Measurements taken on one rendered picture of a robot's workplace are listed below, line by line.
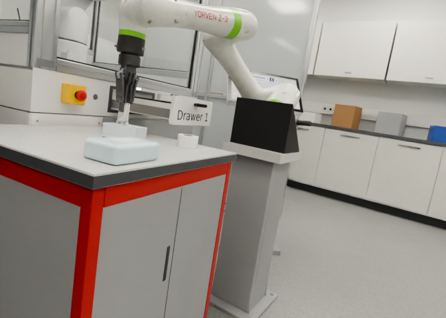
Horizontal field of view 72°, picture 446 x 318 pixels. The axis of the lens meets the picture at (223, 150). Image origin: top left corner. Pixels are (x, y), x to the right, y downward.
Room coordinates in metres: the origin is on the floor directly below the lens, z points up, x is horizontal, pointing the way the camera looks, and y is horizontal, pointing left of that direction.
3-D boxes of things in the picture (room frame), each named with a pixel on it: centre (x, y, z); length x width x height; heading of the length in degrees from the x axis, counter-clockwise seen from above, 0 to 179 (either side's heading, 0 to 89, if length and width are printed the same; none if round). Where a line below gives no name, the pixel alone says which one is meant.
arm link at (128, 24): (1.11, 0.37, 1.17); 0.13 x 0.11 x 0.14; 49
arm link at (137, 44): (1.12, 0.38, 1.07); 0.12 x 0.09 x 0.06; 79
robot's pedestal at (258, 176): (1.43, -0.19, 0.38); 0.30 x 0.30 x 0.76; 59
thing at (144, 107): (1.39, 0.34, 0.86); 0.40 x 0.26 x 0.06; 64
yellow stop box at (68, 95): (1.13, 0.57, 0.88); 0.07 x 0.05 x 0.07; 154
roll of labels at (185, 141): (1.04, 0.12, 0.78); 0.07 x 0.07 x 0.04
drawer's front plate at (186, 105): (1.30, 0.15, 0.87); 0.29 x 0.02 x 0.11; 154
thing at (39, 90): (1.68, 0.86, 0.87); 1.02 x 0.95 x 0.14; 154
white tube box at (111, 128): (1.08, 0.35, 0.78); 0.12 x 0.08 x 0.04; 79
